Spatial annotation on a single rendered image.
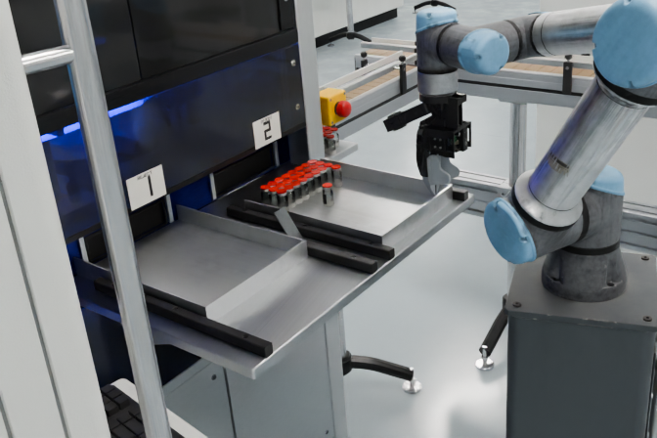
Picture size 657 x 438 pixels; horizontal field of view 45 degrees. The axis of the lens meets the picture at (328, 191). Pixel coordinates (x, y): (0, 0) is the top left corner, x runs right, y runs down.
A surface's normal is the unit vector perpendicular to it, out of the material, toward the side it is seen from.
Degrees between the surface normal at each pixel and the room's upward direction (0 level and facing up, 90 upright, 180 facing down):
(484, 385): 0
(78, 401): 90
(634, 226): 90
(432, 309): 0
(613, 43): 84
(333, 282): 0
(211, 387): 90
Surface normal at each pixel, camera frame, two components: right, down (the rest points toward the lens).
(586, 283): -0.23, 0.11
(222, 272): -0.07, -0.91
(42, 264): 0.71, 0.23
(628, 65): -0.82, 0.18
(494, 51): 0.50, 0.30
